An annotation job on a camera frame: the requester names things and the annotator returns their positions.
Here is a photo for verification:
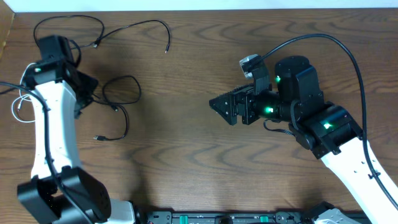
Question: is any short black usb cable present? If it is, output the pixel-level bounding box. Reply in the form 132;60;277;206
92;75;142;142

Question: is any cardboard box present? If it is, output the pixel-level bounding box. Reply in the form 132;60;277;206
0;0;15;56

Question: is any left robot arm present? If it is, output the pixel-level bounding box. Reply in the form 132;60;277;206
17;35;137;223

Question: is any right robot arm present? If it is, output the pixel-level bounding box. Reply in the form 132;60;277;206
209;55;397;223

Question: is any white usb cable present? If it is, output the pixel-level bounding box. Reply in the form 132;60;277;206
11;62;38;123

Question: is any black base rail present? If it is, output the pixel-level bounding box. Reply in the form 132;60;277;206
146;210;374;224

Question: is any long black cable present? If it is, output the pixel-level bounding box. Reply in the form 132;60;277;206
32;14;172;54

